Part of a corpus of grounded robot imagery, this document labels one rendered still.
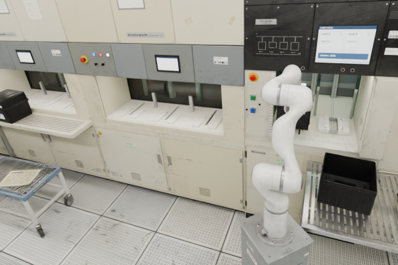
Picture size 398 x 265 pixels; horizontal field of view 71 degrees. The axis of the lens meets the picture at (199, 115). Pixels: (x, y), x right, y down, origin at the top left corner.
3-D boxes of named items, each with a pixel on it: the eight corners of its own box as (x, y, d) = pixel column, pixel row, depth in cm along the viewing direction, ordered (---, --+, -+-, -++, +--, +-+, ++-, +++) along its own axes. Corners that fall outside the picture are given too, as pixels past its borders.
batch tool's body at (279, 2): (243, 222, 248) (241, -21, 156) (263, 158, 324) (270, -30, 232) (355, 249, 216) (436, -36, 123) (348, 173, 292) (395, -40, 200)
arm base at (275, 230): (270, 252, 138) (272, 226, 129) (249, 224, 153) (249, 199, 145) (301, 237, 144) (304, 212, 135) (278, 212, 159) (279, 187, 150)
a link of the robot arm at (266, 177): (287, 217, 133) (291, 178, 121) (249, 208, 139) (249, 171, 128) (289, 199, 142) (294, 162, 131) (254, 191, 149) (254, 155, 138)
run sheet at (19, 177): (-5, 187, 245) (-6, 186, 245) (11, 170, 266) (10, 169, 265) (29, 186, 244) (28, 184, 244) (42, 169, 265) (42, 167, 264)
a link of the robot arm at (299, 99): (267, 184, 139) (302, 191, 133) (264, 191, 128) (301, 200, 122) (278, 84, 134) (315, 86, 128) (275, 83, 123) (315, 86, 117)
